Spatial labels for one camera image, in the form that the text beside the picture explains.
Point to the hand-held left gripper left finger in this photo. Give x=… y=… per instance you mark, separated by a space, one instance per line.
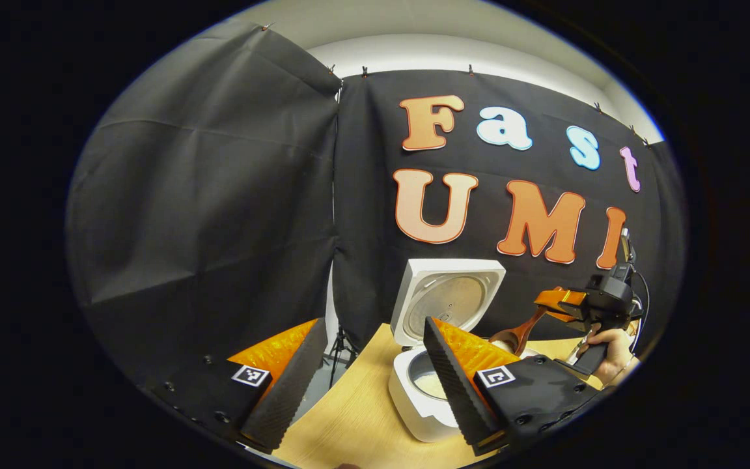
x=290 y=391

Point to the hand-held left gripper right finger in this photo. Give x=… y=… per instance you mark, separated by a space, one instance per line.
x=456 y=391

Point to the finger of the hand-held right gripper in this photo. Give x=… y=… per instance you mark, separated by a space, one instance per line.
x=560 y=299

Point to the heap of white rice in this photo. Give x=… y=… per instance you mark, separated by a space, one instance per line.
x=430 y=387

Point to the dark wooden spoon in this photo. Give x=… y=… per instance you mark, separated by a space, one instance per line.
x=512 y=339

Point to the white rice cooker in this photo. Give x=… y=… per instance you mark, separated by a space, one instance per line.
x=414 y=306

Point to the black tripod stand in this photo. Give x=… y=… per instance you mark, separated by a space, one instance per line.
x=342 y=345

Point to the black backdrop cloth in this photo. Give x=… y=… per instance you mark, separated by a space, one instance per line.
x=206 y=215

